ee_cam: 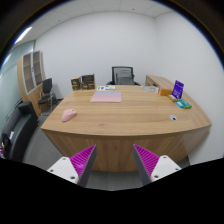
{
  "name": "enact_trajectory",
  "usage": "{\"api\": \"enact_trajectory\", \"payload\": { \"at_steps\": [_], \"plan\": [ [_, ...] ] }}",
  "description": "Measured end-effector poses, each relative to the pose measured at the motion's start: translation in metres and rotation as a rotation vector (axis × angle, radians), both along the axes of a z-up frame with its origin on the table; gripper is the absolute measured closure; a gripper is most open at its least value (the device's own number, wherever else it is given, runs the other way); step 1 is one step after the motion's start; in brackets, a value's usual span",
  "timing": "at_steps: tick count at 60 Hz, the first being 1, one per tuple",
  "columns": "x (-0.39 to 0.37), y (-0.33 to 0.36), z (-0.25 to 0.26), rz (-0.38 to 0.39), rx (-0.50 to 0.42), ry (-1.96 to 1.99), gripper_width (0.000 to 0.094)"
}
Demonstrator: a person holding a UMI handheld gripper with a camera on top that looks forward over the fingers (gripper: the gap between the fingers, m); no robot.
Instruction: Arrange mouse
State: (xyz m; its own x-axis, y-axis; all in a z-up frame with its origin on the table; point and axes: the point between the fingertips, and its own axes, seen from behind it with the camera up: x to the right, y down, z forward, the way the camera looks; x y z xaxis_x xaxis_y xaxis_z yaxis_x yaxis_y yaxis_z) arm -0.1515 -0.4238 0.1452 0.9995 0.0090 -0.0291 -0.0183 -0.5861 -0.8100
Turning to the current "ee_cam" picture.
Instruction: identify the grey backpack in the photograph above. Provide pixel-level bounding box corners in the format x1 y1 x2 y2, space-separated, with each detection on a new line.
116 70 134 85

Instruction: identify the white sticker sheet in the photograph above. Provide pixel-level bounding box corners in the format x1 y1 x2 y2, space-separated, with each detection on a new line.
96 85 117 92

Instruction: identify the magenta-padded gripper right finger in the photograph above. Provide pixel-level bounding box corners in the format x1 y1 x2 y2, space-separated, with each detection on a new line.
132 143 182 186

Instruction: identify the small orange box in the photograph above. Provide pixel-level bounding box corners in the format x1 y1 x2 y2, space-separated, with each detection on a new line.
158 87 174 97

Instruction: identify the long ceiling light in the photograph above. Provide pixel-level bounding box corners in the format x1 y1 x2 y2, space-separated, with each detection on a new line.
13 26 34 45

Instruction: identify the pink and blue mouse pad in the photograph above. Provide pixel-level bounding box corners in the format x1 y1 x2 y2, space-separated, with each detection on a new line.
89 91 123 104

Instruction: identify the black sofa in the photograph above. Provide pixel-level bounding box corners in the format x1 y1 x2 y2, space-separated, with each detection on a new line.
0 101 39 163

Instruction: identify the wooden shelf unit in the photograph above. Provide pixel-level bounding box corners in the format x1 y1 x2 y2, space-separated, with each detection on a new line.
16 50 48 118

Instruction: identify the black visitor chair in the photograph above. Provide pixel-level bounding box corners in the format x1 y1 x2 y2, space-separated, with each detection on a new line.
37 77 56 116

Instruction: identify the wooden side cabinet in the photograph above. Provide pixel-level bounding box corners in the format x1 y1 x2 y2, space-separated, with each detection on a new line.
144 74 175 92

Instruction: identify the black box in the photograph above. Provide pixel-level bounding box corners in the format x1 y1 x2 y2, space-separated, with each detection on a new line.
81 74 96 84

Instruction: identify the tall brown carton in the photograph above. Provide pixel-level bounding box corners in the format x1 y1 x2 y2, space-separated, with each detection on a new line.
70 77 82 91

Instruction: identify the black mesh office chair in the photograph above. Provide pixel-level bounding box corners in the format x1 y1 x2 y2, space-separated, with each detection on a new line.
106 65 142 86

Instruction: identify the green and blue pack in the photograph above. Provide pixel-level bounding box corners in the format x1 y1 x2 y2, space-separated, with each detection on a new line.
175 98 193 110

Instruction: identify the round white disc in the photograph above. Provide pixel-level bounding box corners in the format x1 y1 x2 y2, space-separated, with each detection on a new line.
143 85 159 93

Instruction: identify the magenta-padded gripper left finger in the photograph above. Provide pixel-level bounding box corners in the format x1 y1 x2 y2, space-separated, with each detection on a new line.
46 144 98 188

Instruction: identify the pink computer mouse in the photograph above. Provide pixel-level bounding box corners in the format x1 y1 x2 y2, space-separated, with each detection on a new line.
61 108 78 123

